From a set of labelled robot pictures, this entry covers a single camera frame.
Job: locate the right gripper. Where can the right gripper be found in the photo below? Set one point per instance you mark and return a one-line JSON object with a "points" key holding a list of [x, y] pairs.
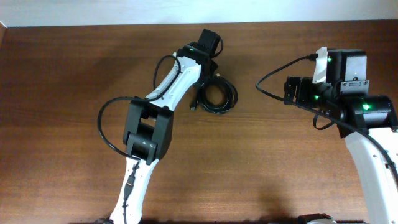
{"points": [[290, 90]]}

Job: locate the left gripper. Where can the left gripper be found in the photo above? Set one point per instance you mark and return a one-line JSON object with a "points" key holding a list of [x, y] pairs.
{"points": [[216, 68]]}

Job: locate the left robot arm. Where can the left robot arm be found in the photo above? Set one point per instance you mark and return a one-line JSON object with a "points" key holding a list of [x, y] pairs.
{"points": [[148, 129]]}

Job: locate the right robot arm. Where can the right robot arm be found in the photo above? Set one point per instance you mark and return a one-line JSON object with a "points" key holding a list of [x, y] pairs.
{"points": [[339, 89]]}

